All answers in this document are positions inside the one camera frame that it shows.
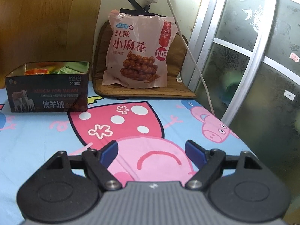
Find light green tissue pack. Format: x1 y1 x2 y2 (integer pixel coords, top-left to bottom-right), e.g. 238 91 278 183
54 66 80 74

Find red spicy snack packet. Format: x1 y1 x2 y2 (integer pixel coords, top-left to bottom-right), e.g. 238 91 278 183
24 68 51 75

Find Peppa Pig blue bedsheet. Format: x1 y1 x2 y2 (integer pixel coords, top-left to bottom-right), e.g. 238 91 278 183
1 88 247 224

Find black tin box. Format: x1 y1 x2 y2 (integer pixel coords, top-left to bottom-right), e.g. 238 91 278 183
5 61 89 113

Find brown seat cushion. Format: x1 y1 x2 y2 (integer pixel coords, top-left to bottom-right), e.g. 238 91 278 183
91 21 196 99

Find frosted glass sliding door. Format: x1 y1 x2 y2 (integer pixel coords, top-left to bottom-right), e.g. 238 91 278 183
181 0 300 169

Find pink fried twist snack bag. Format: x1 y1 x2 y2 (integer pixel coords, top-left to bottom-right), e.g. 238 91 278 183
102 10 177 88

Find wooden headboard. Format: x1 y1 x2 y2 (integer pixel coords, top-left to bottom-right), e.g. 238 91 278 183
1 0 101 78

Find white power cable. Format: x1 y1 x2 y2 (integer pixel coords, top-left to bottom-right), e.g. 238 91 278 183
141 0 216 116

